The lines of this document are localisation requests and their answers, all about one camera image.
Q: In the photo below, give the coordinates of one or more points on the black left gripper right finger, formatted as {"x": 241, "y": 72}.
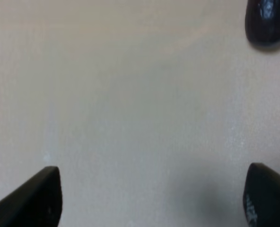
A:
{"x": 261, "y": 197}

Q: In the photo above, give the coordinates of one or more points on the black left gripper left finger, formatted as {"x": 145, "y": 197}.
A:
{"x": 36, "y": 203}

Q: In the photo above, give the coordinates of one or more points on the purple eggplant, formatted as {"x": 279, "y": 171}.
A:
{"x": 262, "y": 22}

